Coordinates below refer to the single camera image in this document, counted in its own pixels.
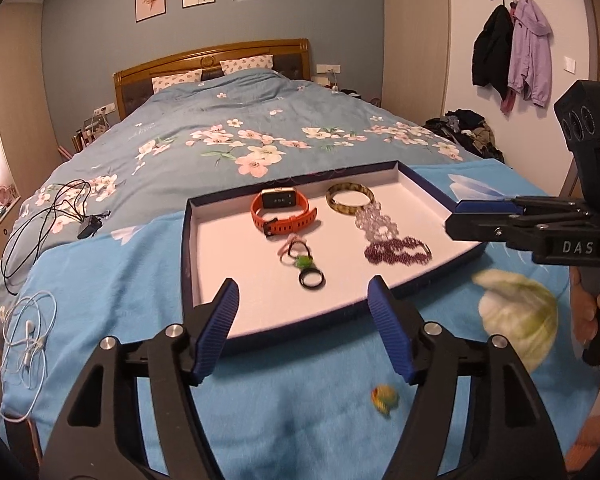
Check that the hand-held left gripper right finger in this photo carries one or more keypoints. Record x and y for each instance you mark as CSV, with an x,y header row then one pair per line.
x,y
392,330

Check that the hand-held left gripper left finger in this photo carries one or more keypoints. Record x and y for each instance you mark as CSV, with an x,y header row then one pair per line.
x,y
215,325

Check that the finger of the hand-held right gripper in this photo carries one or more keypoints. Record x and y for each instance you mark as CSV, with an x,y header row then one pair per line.
x,y
485,206
475,227

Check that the navy tray with white inside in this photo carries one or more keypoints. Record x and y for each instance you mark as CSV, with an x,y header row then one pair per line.
x,y
230,260

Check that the person's right hand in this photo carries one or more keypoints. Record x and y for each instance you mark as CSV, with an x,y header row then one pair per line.
x,y
582,305

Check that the small yellow green ornament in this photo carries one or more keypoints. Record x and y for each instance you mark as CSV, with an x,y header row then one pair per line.
x,y
384,399

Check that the pile of dark clothes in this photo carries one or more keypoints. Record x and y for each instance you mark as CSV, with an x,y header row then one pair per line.
x,y
467,132

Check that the light blue flower print blanket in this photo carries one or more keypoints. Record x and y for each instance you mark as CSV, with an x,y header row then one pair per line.
x,y
130,285

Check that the purple jacket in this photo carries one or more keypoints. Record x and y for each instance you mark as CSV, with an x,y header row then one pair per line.
x,y
530,50

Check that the gold patterned bangle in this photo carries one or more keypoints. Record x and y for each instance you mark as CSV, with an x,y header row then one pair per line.
x,y
340,210

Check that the black jacket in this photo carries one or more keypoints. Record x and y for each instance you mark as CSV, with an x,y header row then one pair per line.
x,y
490,50

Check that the orange smartwatch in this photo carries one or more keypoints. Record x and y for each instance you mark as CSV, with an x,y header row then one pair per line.
x,y
277,198

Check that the small black adapter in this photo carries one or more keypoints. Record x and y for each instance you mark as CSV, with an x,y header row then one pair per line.
x,y
89,226

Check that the white earphones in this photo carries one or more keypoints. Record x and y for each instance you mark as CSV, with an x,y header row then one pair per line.
x,y
27,340

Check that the blue floral duvet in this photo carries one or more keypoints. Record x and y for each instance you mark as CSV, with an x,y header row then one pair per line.
x,y
180,125

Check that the cluttered bedside table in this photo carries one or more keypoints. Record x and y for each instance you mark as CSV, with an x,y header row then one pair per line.
x,y
92,132

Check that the pink desk fan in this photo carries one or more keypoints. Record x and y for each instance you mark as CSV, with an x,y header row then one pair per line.
x,y
6,196

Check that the white patterned pillow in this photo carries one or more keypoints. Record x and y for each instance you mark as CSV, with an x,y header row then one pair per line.
x,y
177,80
247,63

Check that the wooden headboard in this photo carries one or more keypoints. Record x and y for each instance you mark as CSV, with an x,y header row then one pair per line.
x,y
210,50

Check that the pink flower picture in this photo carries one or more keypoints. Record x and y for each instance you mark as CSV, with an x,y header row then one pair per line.
x,y
150,1

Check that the white light switch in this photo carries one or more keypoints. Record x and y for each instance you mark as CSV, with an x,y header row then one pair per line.
x,y
570,65

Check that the white wall socket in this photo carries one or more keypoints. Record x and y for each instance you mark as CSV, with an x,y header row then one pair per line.
x,y
328,69
104,109

